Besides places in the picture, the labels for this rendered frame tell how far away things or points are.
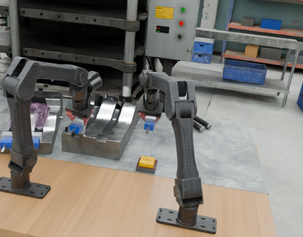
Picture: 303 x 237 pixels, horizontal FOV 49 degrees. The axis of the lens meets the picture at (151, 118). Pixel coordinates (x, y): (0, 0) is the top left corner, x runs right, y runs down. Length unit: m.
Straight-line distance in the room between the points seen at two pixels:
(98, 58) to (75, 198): 1.16
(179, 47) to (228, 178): 0.99
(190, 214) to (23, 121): 0.62
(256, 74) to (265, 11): 3.01
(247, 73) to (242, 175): 3.65
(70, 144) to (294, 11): 6.88
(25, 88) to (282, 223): 2.09
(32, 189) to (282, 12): 7.13
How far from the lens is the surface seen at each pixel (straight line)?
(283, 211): 2.82
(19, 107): 1.14
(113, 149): 1.45
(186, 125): 1.09
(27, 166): 1.24
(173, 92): 1.09
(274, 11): 7.89
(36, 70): 1.13
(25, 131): 1.19
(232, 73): 5.06
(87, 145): 1.47
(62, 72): 1.22
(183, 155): 1.09
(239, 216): 1.26
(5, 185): 1.33
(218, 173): 1.47
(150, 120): 1.50
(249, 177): 1.50
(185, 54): 2.15
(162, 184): 1.34
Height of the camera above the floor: 1.54
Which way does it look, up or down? 23 degrees down
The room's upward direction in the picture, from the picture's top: 6 degrees clockwise
